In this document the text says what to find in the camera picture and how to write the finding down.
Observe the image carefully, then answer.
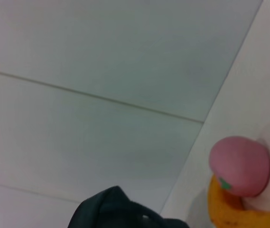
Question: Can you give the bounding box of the dark teal insulated lunch bag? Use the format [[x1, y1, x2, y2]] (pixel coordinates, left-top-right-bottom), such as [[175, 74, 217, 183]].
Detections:
[[67, 185, 191, 228]]

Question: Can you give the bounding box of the pink toy peach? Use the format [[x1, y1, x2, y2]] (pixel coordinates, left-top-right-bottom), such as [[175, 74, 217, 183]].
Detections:
[[209, 136, 270, 197]]

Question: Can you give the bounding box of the yellow toy banana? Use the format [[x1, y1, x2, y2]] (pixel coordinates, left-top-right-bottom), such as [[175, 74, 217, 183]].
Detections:
[[207, 175, 270, 228]]

